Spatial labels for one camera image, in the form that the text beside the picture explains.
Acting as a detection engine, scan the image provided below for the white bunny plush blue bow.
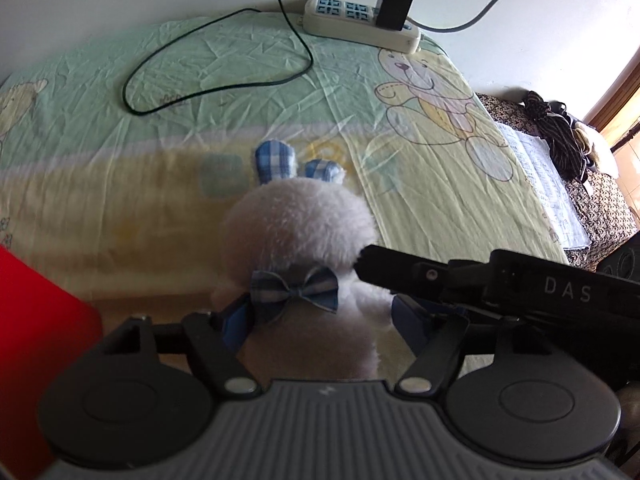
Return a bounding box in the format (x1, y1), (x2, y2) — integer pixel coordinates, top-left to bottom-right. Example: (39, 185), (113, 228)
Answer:
(212, 140), (392, 386)

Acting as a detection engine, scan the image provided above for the red cardboard box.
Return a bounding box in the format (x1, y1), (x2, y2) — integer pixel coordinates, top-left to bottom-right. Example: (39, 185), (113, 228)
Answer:
(1, 249), (103, 479)

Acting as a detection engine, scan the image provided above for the dark knitted yarn bundle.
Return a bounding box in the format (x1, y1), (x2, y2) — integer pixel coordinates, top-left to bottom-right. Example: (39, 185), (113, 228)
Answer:
(523, 91), (590, 183)

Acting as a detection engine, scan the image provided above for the green cartoon bed sheet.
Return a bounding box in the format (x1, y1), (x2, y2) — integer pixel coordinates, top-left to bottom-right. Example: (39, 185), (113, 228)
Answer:
(1, 12), (565, 300)

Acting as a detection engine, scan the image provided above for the white power strip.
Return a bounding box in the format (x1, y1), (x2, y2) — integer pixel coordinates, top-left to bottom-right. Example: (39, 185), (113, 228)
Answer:
(303, 0), (421, 54)

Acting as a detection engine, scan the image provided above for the black power adapter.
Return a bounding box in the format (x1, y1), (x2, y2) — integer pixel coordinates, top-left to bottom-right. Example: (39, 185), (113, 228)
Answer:
(374, 0), (413, 30)

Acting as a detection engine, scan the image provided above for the black charger cable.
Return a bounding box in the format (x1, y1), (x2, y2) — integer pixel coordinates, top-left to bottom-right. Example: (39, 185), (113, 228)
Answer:
(121, 0), (412, 117)

